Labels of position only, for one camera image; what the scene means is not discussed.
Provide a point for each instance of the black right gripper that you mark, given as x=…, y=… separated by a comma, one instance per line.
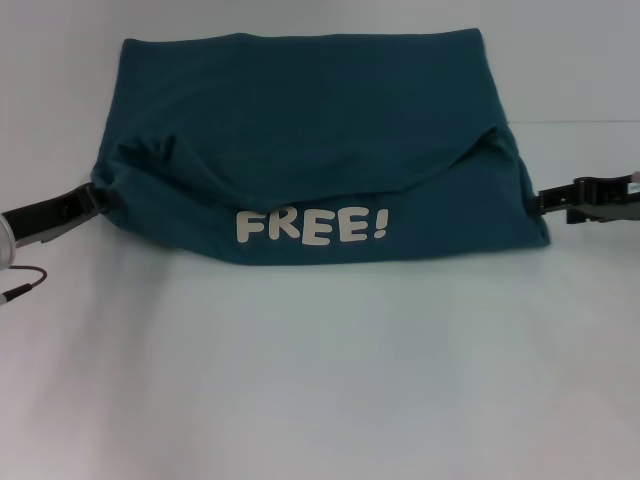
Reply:
x=605, y=200

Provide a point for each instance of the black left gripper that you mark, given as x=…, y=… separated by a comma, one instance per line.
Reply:
x=45, y=215

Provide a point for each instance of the teal blue t-shirt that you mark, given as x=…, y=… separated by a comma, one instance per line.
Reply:
x=310, y=150

